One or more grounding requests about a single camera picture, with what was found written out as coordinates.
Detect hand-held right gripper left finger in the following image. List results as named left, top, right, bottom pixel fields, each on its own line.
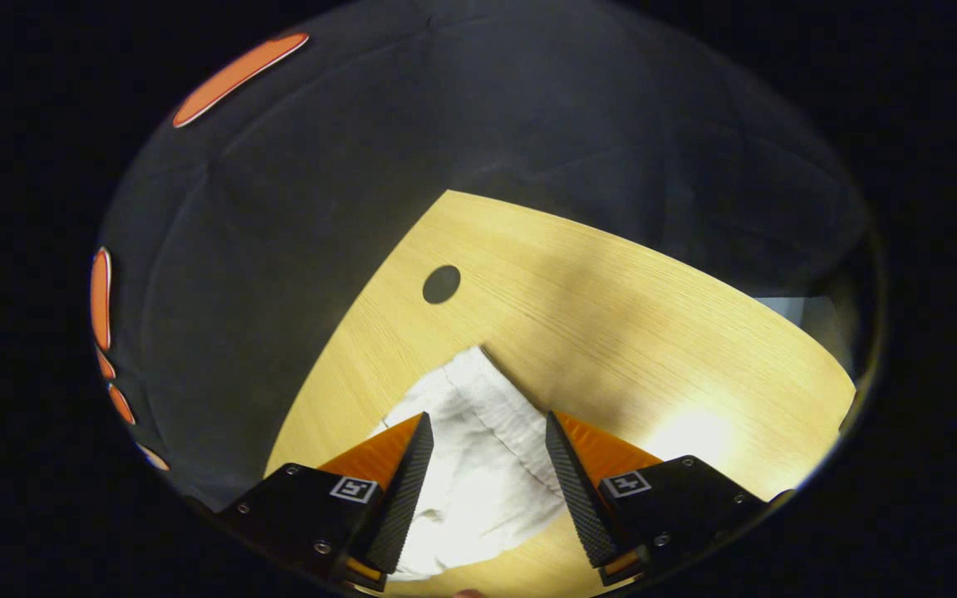
left=221, top=411, right=435, bottom=592

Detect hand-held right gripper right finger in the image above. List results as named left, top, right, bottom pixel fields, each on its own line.
left=545, top=410, right=795, bottom=587

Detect white jeans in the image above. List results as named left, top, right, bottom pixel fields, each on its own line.
left=366, top=346, right=567, bottom=581

